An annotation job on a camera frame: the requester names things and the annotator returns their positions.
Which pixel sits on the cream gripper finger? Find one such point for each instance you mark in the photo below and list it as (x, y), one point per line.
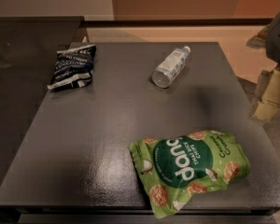
(266, 102)
(258, 41)

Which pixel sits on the green rice chip bag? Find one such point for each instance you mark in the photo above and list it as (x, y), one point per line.
(172, 171)

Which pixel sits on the blue chip bag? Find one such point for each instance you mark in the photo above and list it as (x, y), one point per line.
(73, 68)

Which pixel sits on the clear plastic water bottle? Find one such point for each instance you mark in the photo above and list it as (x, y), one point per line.
(170, 68)

